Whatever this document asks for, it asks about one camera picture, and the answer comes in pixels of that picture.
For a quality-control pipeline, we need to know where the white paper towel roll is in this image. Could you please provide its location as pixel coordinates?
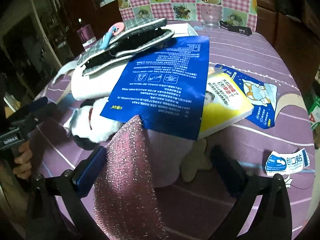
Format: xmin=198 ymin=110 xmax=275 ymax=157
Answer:
xmin=71 ymin=56 xmax=133 ymax=101

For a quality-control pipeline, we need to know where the left hand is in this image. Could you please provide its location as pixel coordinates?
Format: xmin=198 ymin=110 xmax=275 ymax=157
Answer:
xmin=13 ymin=141 xmax=33 ymax=179

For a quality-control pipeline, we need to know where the plaid fabric pouch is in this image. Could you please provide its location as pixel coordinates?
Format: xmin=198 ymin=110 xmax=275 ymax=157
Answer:
xmin=77 ymin=18 xmax=175 ymax=76

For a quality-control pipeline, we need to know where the black clip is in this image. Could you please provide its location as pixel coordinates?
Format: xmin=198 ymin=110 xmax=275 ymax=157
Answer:
xmin=219 ymin=21 xmax=253 ymax=36

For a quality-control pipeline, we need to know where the small bandage packet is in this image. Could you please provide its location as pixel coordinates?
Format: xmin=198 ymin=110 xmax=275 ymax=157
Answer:
xmin=265 ymin=148 xmax=310 ymax=177

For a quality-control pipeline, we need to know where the white black plush toy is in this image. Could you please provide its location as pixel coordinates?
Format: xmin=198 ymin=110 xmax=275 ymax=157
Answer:
xmin=71 ymin=97 xmax=123 ymax=151

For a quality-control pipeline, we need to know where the blue printed sachet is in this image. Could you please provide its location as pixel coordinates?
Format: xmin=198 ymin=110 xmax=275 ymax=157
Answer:
xmin=101 ymin=36 xmax=209 ymax=140

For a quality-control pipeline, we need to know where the clear glass cup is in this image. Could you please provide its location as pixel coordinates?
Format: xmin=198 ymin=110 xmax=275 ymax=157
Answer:
xmin=200 ymin=4 xmax=222 ymax=29

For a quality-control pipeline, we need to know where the purple patterned tablecloth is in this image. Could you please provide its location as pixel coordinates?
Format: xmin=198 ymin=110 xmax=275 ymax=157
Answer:
xmin=31 ymin=29 xmax=315 ymax=239

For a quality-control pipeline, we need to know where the blue cartoon sachet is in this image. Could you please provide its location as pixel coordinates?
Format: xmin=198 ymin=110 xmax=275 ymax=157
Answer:
xmin=215 ymin=64 xmax=278 ymax=129

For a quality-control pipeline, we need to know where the yellow tissue pack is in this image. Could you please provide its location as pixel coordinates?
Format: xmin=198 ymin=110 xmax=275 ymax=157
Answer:
xmin=198 ymin=67 xmax=253 ymax=139

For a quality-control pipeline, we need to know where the pink glitter sponge cloth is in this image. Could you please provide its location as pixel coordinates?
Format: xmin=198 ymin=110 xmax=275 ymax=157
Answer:
xmin=93 ymin=115 xmax=167 ymax=239

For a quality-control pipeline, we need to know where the white shallow box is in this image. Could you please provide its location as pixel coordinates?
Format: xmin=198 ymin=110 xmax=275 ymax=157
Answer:
xmin=165 ymin=23 xmax=198 ymax=38

